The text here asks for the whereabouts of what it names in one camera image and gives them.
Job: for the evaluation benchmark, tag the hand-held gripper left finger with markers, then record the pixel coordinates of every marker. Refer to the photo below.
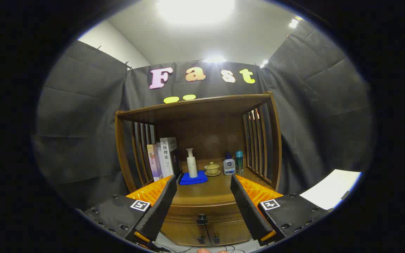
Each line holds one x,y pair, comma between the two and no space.
162,207

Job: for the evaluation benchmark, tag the small ceiling light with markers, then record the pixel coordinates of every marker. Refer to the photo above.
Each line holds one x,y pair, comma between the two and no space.
293,23
264,63
214,59

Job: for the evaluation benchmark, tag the white board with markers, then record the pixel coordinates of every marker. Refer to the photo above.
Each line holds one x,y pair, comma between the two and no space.
329,189

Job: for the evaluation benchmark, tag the white book with portrait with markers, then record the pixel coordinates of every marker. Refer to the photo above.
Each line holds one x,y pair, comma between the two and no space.
166,158

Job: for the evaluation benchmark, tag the yellow lidded teacup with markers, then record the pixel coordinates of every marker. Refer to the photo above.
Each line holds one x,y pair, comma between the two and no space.
212,169

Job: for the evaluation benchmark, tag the teal slim bottle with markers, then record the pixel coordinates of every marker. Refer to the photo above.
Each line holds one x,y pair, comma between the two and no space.
239,163

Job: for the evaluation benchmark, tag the purple book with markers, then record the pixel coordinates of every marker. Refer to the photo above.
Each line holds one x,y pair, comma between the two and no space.
154,161

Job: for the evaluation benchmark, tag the wooden cabinet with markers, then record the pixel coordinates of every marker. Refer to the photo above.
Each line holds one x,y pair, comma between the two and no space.
202,133

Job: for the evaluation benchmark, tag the wooden countertop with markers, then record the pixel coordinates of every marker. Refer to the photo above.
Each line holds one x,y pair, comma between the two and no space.
206,193

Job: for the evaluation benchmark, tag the wooden drawer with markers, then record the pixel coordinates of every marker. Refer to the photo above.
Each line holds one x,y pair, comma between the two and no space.
188,211

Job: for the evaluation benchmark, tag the large ceiling light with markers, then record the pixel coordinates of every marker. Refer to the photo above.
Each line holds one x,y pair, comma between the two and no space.
195,10

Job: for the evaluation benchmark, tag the white bottle with blue cap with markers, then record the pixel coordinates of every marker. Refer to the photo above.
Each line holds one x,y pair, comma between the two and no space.
229,167

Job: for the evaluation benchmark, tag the wooden cabinet door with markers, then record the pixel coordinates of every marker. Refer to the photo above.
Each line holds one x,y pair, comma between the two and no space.
230,232
185,233

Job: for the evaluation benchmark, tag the blue folded cloth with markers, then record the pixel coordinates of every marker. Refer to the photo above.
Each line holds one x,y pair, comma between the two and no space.
192,180

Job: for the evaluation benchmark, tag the white pump bottle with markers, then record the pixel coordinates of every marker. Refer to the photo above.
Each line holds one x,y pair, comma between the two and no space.
192,167

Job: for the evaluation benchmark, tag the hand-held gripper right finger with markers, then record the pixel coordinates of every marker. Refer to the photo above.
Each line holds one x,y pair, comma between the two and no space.
248,211

